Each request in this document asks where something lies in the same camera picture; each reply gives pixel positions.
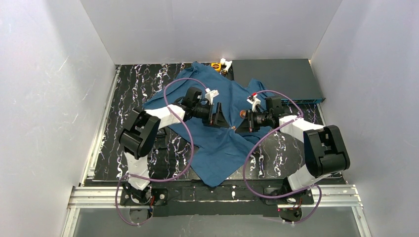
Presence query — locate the blue t-shirt garment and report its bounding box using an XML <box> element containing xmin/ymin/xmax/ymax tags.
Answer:
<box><xmin>143</xmin><ymin>61</ymin><xmax>280</xmax><ymax>188</ymax></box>

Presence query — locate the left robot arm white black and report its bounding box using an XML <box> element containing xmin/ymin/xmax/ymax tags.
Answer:
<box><xmin>119</xmin><ymin>87</ymin><xmax>229</xmax><ymax>191</ymax></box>

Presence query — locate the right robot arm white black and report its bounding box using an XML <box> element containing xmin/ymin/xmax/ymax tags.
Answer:
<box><xmin>236</xmin><ymin>94</ymin><xmax>350</xmax><ymax>197</ymax></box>

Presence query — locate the yellow tape measure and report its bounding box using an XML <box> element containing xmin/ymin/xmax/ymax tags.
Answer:
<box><xmin>210</xmin><ymin>63</ymin><xmax>222</xmax><ymax>72</ymax></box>

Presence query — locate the small white figurine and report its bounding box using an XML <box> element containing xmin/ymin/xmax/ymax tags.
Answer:
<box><xmin>220</xmin><ymin>58</ymin><xmax>232</xmax><ymax>74</ymax></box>

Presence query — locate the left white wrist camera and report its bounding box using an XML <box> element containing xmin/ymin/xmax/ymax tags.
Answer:
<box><xmin>205</xmin><ymin>88</ymin><xmax>219</xmax><ymax>105</ymax></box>

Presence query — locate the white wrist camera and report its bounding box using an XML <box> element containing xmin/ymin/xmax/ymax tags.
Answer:
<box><xmin>247</xmin><ymin>93</ymin><xmax>261</xmax><ymax>112</ymax></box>
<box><xmin>205</xmin><ymin>88</ymin><xmax>219</xmax><ymax>105</ymax></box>

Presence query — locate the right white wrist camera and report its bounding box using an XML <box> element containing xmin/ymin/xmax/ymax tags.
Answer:
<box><xmin>247</xmin><ymin>93</ymin><xmax>261</xmax><ymax>112</ymax></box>

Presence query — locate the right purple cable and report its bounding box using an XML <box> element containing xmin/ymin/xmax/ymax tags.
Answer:
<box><xmin>242</xmin><ymin>90</ymin><xmax>323</xmax><ymax>224</ymax></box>

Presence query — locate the purple cable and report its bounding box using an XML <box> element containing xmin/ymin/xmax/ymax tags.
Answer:
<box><xmin>242</xmin><ymin>90</ymin><xmax>323</xmax><ymax>224</ymax></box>
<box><xmin>114</xmin><ymin>78</ymin><xmax>208</xmax><ymax>227</ymax></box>

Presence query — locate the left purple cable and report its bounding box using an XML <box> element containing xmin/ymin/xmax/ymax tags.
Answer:
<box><xmin>114</xmin><ymin>78</ymin><xmax>208</xmax><ymax>227</ymax></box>

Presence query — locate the dark grey network switch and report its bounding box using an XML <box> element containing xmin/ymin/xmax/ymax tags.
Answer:
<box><xmin>232</xmin><ymin>59</ymin><xmax>325</xmax><ymax>104</ymax></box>

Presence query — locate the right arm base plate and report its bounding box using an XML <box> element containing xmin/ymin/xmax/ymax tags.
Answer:
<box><xmin>261</xmin><ymin>190</ymin><xmax>314</xmax><ymax>223</ymax></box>

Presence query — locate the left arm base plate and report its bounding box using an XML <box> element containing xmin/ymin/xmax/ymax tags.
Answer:
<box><xmin>119</xmin><ymin>183</ymin><xmax>168</xmax><ymax>206</ymax></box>

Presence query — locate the aluminium frame rail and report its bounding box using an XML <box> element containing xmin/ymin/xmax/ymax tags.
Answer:
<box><xmin>61</xmin><ymin>182</ymin><xmax>371</xmax><ymax>237</ymax></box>

